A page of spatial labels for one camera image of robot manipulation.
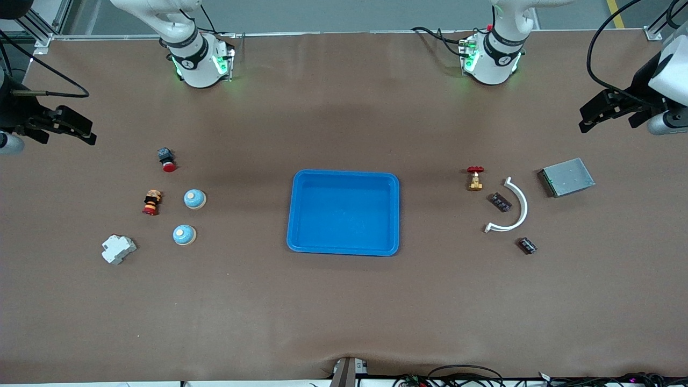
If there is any white curved plastic bracket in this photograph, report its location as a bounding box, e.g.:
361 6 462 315
484 177 528 233

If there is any white circuit breaker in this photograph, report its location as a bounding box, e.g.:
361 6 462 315
101 234 138 265

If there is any aluminium frame post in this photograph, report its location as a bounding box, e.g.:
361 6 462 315
645 0 688 41
0 0 54 47

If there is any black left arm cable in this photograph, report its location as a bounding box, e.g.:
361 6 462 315
586 0 648 97

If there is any blue plastic tray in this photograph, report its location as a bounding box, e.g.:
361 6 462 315
286 170 400 256

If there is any silver metal module box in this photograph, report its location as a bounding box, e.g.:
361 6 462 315
538 157 596 198

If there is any black looped cable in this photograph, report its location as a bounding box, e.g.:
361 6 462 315
427 365 504 387

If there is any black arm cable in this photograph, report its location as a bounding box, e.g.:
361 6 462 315
0 30 90 99
586 0 648 97

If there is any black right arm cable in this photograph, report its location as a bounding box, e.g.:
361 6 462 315
0 30 90 99

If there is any black base cable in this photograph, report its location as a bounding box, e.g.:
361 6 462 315
411 26 471 59

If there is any red emergency button, orange-black body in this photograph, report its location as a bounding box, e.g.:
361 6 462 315
142 189 163 216

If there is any black cable bundle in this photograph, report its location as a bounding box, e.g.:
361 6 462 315
537 372 688 387

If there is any metal table clamp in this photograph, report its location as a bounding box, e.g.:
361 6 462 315
329 356 369 387

